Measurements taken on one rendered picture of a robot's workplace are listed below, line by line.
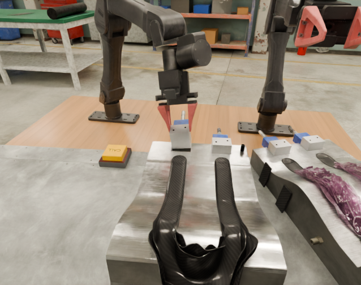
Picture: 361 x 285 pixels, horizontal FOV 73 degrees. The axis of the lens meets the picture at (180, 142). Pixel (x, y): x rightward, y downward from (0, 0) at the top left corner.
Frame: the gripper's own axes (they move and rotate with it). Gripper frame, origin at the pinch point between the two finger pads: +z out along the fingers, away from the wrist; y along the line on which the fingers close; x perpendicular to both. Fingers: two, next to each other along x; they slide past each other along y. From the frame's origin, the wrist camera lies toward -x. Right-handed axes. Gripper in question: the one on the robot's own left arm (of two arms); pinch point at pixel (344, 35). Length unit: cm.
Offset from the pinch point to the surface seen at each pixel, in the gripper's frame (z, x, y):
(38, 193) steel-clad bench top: 7, 39, -64
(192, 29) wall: -546, 96, -88
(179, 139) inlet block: -6.0, 26.9, -27.8
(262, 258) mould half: 24.1, 25.6, -10.5
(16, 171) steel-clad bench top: 0, 40, -76
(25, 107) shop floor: -186, 124, -247
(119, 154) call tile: -9, 36, -46
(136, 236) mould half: 23.7, 25.4, -29.6
